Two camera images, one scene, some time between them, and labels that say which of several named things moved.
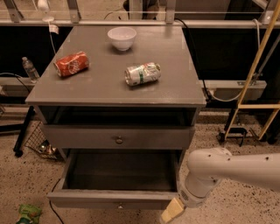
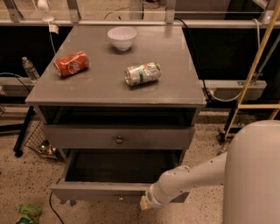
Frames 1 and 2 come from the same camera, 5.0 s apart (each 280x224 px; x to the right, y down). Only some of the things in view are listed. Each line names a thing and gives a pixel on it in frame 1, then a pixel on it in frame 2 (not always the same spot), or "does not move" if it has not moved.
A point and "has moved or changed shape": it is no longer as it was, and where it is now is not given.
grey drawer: (104, 179) has moved or changed shape
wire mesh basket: (38, 142) does not move
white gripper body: (191, 197) to (151, 197)
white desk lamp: (44, 5) does not move
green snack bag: (29, 214) does not move
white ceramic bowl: (122, 38) does not move
